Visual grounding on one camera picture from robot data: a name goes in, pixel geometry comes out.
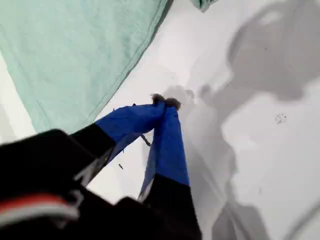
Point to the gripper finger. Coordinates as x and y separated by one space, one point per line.
130 117
170 155

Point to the pale green t-shirt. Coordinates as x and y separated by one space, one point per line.
75 50

